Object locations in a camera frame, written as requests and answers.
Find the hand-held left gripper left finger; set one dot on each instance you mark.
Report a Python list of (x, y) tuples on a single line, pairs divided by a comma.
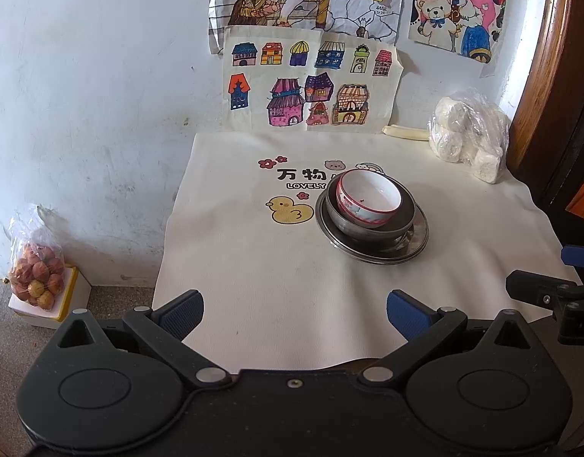
[(182, 316)]

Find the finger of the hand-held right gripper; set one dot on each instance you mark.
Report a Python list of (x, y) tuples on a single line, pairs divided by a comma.
[(534, 288), (580, 254)]

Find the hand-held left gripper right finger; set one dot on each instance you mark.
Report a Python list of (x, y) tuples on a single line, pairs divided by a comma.
[(406, 316)]

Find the large stainless steel plate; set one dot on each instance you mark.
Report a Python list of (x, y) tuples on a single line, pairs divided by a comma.
[(372, 259)]

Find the stainless steel bowl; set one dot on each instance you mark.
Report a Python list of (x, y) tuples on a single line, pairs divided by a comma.
[(407, 209)]

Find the white bowl with red rim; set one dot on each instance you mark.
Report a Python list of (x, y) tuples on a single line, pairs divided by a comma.
[(368, 190)]

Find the cream printed table cloth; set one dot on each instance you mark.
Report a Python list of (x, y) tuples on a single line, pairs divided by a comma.
[(272, 271)]

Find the white and yellow foam box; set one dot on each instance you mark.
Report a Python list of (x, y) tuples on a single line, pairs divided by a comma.
[(77, 290)]

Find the plastic bag of red fruits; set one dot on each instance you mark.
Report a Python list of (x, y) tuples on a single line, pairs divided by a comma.
[(34, 276)]

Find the plastic bag of steamed buns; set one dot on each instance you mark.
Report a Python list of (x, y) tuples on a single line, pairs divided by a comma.
[(463, 128)]

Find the white stick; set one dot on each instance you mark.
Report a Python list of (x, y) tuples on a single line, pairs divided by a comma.
[(406, 132)]

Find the drawing of coloured houses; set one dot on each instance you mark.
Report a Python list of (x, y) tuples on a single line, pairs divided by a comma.
[(258, 77)]

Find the drawing of child with teddy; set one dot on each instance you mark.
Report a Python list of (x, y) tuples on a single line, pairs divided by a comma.
[(444, 9)]

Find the drawing of figure with fan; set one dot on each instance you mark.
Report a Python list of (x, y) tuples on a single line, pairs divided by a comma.
[(349, 9)]

